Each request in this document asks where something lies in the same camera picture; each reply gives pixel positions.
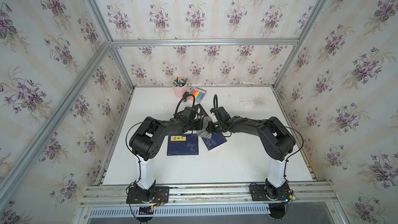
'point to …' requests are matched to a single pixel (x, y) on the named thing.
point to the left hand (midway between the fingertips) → (204, 126)
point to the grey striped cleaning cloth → (203, 132)
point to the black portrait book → (203, 113)
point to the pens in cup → (180, 82)
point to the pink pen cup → (179, 90)
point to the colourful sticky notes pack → (199, 94)
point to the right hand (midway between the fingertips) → (208, 129)
